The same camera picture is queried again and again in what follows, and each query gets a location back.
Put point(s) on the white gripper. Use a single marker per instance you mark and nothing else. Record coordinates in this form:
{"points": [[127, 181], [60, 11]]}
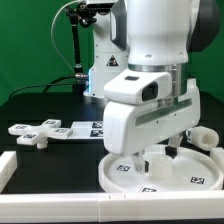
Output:
{"points": [[128, 129]]}

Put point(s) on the white round table top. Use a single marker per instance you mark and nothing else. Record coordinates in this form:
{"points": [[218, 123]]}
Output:
{"points": [[188, 171]]}

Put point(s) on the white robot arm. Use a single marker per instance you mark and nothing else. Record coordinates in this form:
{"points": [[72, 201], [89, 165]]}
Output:
{"points": [[142, 47]]}

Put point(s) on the white marker tag plate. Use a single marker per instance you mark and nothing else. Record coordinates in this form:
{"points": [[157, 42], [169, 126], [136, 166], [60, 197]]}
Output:
{"points": [[87, 130]]}

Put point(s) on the white cross-shaped table base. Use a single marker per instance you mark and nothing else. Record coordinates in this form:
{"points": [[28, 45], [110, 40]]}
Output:
{"points": [[39, 135]]}

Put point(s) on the white U-shaped border frame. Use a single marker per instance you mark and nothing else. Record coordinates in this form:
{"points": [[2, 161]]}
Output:
{"points": [[103, 207]]}

